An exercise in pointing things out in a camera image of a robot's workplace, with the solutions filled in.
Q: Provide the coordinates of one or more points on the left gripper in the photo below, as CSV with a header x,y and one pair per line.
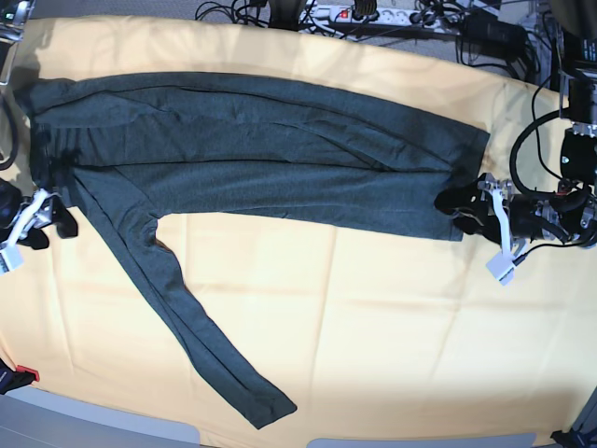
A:
x,y
502,216

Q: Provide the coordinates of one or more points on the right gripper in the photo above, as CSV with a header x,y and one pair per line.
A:
x,y
34,214

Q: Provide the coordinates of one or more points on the dark teal long-sleeve shirt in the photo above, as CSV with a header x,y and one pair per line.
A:
x,y
128,150

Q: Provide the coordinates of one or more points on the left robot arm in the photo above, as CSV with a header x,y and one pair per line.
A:
x,y
574,200

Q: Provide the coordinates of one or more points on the red and black clamp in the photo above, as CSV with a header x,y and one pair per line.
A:
x,y
11,379

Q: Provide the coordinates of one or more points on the yellow table cover cloth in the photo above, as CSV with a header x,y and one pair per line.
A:
x,y
373,336

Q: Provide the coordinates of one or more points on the black power adapter box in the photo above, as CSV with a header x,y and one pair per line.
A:
x,y
494,36

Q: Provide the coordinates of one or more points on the black corner clamp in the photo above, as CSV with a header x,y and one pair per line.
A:
x,y
575,438

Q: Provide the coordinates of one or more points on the white power strip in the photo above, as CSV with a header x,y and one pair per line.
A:
x,y
338,15

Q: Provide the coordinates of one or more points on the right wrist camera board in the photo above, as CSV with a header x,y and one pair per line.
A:
x,y
10,258

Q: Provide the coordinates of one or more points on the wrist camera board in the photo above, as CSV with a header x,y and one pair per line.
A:
x,y
10,258
502,268

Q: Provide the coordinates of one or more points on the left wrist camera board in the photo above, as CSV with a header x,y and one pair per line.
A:
x,y
502,268

